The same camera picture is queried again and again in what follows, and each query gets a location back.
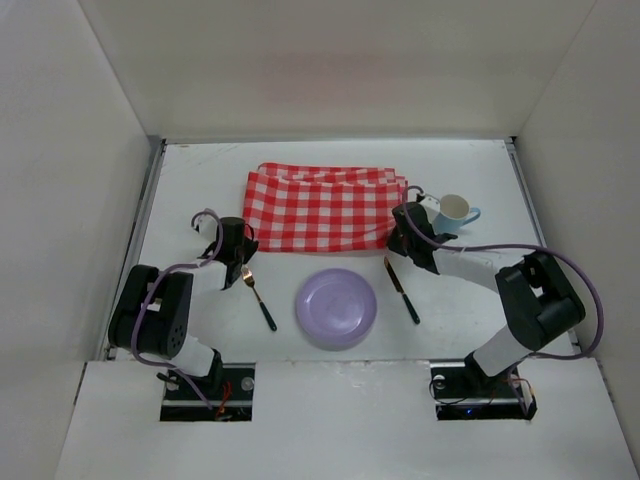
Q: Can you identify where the gold fork green handle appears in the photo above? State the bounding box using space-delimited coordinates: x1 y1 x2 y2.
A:
241 265 278 332

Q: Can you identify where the light blue mug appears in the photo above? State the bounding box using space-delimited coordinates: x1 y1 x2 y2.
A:
432 194 481 234

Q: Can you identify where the red white checkered cloth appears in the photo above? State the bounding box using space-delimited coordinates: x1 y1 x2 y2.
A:
243 162 407 253

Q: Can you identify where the gold knife green handle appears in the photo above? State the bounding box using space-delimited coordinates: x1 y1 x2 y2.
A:
384 256 421 325

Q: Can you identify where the purple plate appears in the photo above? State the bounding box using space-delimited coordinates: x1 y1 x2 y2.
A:
295 268 378 351

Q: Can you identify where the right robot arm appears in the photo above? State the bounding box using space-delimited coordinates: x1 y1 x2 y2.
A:
387 202 586 394

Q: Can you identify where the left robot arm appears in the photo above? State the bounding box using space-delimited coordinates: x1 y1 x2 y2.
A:
108 209 258 379

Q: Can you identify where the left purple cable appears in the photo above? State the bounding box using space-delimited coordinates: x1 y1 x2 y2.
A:
130 207 226 409

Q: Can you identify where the purple cable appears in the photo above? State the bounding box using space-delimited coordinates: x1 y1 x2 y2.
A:
401 185 605 419
130 207 226 409

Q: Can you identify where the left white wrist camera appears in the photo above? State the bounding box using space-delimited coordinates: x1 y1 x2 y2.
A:
191 210 218 236

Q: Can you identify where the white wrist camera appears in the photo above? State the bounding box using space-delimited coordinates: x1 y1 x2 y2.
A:
191 210 218 236
419 195 440 220

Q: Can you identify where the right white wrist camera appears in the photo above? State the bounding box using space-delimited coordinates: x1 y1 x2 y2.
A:
419 195 440 220

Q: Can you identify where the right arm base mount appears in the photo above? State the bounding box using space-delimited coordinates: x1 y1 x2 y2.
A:
428 361 538 421

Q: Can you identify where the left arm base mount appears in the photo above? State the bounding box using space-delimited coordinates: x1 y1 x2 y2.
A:
156 363 256 423

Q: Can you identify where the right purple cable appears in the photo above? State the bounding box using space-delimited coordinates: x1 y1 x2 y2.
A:
401 185 605 419

